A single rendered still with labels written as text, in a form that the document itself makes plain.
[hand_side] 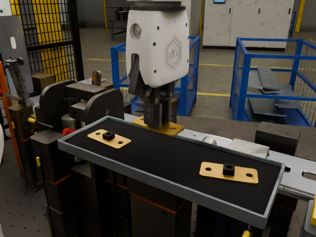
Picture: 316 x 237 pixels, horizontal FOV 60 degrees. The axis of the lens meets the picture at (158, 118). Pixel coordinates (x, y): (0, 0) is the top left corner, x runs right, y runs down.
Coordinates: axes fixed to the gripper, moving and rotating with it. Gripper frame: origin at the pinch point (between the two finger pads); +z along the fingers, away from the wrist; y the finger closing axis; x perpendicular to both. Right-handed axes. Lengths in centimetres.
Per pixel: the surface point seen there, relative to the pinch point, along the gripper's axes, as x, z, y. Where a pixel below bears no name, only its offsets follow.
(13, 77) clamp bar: 70, 9, 12
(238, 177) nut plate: -13.7, 7.5, 1.5
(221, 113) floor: 110, 124, 292
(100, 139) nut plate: 11.2, 7.7, -2.6
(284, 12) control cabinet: 180, 17, 832
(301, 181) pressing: -19.5, 23.7, 32.0
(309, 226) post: -23.8, 9.8, 0.0
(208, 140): -0.5, 13.2, 18.9
